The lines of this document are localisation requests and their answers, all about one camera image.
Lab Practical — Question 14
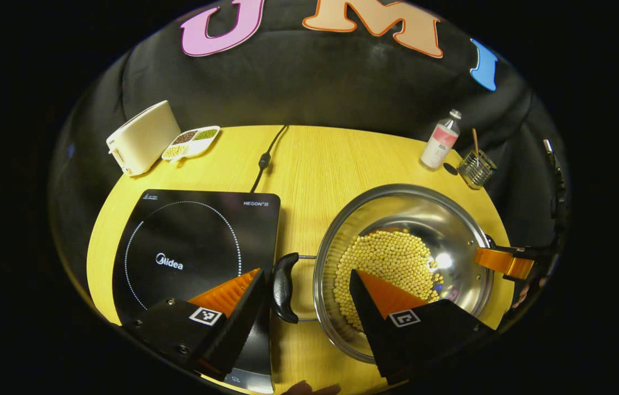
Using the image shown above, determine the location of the black induction cooktop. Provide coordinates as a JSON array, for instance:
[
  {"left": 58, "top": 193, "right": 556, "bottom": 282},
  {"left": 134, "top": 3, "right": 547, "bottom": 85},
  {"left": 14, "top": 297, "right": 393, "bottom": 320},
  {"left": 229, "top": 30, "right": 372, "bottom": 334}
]
[{"left": 112, "top": 189, "right": 281, "bottom": 394}]

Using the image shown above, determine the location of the small wire basket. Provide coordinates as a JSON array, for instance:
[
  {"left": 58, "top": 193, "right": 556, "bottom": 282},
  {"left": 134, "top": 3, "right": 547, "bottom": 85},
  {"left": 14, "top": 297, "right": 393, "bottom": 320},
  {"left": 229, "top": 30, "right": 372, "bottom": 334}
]
[{"left": 458, "top": 149, "right": 497, "bottom": 190}]

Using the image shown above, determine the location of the pile of yellow soybeans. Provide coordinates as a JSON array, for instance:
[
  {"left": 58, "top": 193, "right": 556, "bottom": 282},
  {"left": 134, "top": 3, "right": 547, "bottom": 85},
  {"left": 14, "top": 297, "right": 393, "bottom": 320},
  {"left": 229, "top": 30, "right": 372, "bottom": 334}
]
[{"left": 334, "top": 230, "right": 444, "bottom": 332}]

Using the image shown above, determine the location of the small bottle pink label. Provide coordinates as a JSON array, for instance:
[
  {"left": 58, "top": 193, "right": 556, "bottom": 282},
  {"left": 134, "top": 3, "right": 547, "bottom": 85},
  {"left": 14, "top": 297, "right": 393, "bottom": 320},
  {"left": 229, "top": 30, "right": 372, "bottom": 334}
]
[{"left": 421, "top": 109, "right": 462, "bottom": 171}]

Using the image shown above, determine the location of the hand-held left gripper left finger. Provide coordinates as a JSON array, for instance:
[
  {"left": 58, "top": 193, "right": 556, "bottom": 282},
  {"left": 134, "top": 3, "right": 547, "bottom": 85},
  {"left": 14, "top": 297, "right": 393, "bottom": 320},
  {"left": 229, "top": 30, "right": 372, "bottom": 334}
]
[{"left": 123, "top": 268, "right": 269, "bottom": 382}]

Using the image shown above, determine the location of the white divided bean dish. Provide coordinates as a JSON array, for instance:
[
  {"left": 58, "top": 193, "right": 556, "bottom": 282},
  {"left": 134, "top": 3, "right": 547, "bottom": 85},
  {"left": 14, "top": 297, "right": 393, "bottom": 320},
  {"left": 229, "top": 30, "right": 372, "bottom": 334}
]
[{"left": 162, "top": 126, "right": 221, "bottom": 163}]

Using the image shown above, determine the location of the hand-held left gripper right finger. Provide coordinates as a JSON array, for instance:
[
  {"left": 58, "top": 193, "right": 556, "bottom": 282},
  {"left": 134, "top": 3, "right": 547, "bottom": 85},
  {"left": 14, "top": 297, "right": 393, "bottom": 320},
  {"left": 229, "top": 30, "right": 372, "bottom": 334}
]
[{"left": 349, "top": 269, "right": 499, "bottom": 385}]

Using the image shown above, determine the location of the white toaster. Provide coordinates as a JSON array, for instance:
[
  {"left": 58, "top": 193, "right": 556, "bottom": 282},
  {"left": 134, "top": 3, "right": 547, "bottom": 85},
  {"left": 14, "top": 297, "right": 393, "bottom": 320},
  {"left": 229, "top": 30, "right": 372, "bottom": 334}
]
[{"left": 106, "top": 100, "right": 181, "bottom": 177}]

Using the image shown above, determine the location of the black power cable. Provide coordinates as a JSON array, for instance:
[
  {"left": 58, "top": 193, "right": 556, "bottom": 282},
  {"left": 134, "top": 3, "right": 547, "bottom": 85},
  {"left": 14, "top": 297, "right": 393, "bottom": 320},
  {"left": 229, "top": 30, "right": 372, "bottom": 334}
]
[{"left": 250, "top": 125, "right": 289, "bottom": 194}]

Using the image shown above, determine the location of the stainless steel pot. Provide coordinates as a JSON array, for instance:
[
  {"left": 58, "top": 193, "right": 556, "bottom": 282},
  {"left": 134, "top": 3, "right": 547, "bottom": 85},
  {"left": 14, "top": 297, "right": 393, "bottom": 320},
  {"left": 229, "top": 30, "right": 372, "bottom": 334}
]
[{"left": 271, "top": 184, "right": 499, "bottom": 365}]

